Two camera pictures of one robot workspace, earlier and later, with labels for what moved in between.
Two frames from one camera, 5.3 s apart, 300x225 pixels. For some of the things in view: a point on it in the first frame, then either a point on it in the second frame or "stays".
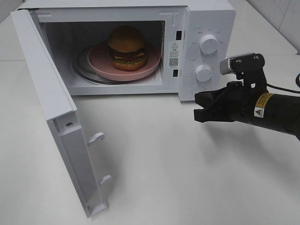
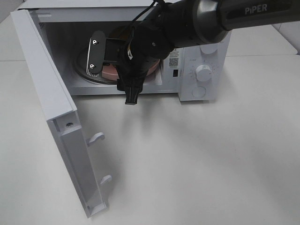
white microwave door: x=56 y=100 stays
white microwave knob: x=208 y=44 stays
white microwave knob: x=203 y=72 stays
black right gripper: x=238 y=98 to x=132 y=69
